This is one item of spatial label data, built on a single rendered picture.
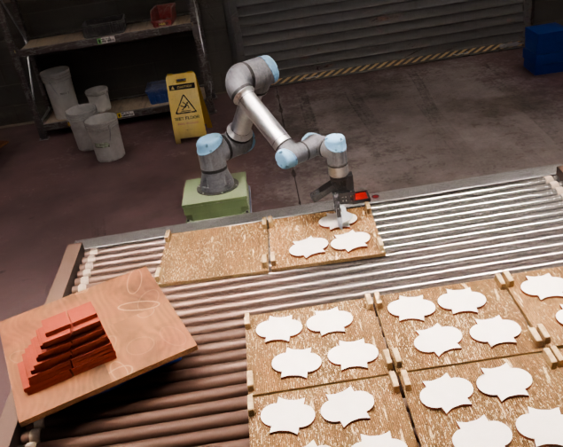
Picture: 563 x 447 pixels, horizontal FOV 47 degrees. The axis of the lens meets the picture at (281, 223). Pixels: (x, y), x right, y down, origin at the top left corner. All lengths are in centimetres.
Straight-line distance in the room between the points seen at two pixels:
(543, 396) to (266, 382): 73
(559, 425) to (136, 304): 125
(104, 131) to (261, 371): 422
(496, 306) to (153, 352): 103
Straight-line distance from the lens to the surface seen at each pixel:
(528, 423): 174
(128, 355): 192
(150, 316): 204
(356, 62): 714
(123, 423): 192
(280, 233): 249
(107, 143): 592
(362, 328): 199
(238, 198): 275
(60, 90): 685
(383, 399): 178
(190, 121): 593
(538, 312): 207
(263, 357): 194
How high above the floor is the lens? 222
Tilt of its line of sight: 30 degrees down
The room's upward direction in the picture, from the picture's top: 9 degrees counter-clockwise
